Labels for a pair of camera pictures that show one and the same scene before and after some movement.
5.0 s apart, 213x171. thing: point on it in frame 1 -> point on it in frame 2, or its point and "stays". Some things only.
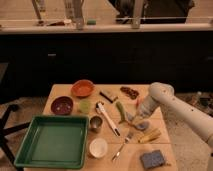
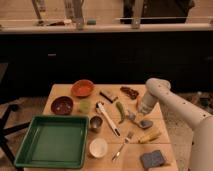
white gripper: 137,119 -> 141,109
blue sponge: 152,159 stays
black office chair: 4,131 stays
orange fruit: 138,101 stays
